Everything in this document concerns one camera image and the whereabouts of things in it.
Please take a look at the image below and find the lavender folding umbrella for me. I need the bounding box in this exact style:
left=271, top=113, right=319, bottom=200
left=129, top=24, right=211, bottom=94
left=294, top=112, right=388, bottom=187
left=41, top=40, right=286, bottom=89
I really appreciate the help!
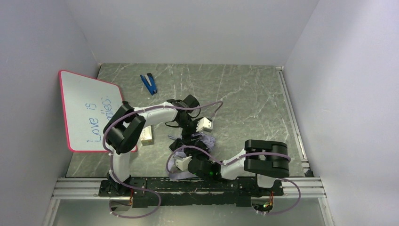
left=166, top=132, right=216, bottom=180

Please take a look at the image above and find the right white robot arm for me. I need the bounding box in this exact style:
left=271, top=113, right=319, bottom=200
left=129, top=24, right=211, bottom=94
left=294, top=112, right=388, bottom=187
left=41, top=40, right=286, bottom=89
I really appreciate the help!
left=183, top=139, right=291, bottom=188

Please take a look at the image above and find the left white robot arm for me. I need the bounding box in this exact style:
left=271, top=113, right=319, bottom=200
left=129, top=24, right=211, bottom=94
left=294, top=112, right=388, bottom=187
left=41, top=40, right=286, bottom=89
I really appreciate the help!
left=103, top=95, right=207, bottom=196

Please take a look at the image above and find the small beige box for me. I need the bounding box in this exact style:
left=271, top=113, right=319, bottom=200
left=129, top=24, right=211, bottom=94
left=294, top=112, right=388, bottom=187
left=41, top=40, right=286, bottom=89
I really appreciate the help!
left=140, top=126, right=154, bottom=146

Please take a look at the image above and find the blue stapler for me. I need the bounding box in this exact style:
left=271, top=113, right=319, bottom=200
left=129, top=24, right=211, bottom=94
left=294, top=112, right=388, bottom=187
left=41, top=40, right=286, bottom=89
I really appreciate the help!
left=140, top=73, right=158, bottom=96

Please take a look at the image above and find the pink framed whiteboard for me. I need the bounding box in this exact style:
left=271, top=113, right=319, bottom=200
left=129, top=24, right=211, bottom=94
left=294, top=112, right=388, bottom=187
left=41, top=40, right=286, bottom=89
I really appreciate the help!
left=59, top=70, right=123, bottom=153

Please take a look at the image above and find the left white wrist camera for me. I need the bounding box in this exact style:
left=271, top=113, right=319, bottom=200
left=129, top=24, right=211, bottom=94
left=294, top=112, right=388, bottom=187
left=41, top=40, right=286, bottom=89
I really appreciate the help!
left=196, top=117, right=213, bottom=132

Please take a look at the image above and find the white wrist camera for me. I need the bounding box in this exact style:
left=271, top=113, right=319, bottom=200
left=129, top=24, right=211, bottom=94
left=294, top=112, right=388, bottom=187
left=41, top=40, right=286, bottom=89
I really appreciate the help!
left=196, top=117, right=213, bottom=132
left=174, top=156, right=192, bottom=171

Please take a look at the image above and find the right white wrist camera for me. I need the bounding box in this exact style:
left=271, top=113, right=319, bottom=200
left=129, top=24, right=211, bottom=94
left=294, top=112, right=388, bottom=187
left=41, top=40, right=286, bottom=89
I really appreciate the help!
left=174, top=156, right=192, bottom=171

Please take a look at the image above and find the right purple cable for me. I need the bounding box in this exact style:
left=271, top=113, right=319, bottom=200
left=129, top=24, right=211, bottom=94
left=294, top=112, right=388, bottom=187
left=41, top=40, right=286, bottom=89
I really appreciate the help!
left=166, top=145, right=302, bottom=217

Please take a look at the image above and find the purple cable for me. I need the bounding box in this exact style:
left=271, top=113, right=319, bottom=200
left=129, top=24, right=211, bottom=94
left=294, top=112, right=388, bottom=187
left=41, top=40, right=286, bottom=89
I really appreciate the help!
left=102, top=100, right=224, bottom=219
left=166, top=145, right=302, bottom=217

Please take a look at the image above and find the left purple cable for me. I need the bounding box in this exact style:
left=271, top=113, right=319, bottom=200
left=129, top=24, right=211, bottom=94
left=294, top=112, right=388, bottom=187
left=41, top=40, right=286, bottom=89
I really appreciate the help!
left=102, top=100, right=224, bottom=219

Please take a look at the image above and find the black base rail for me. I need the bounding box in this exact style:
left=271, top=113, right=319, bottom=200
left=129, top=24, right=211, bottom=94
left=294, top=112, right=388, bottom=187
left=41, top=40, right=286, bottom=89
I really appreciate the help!
left=98, top=177, right=284, bottom=208

